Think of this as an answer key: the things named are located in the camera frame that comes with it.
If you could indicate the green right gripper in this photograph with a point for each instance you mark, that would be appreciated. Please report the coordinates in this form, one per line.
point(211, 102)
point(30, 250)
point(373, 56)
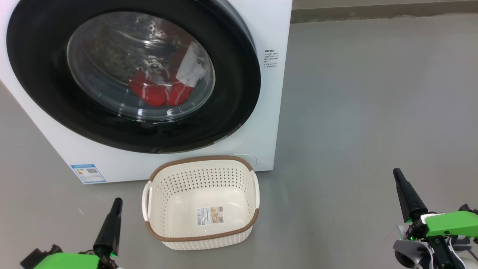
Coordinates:
point(452, 223)

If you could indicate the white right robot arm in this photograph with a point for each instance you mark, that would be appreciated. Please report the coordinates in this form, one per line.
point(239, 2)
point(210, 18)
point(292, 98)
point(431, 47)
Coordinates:
point(410, 251)

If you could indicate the printed text label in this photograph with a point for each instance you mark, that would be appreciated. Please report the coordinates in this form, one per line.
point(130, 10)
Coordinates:
point(270, 58)

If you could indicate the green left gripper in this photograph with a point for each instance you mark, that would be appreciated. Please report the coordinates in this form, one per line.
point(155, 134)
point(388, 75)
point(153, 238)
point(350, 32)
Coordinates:
point(67, 261)

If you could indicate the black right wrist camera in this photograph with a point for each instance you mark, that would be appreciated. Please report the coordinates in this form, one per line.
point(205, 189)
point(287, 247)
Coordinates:
point(468, 209)

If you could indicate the paper product label sticker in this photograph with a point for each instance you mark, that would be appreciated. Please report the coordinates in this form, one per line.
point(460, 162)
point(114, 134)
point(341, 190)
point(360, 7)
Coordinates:
point(209, 216)

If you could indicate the blue energy label sticker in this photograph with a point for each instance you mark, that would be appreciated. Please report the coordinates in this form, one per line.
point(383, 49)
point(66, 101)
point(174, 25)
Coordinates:
point(88, 173)

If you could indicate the red jersey with white band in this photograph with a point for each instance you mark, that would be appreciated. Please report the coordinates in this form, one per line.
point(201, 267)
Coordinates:
point(149, 91)

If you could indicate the washing machine door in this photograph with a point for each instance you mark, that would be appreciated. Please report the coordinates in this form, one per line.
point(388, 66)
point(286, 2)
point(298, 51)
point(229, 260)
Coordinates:
point(44, 74)

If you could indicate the cream perforated laundry basket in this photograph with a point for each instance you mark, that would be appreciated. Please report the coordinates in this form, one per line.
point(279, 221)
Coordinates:
point(201, 194)

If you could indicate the round filter cover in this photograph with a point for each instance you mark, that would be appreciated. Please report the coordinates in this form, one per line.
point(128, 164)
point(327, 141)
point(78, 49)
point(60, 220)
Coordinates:
point(246, 158)

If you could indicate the white front-load washing machine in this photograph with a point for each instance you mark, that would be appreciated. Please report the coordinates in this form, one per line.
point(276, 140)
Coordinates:
point(269, 112)

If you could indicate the red and white garment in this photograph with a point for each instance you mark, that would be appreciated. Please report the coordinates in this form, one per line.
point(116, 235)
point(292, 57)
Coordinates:
point(190, 65)

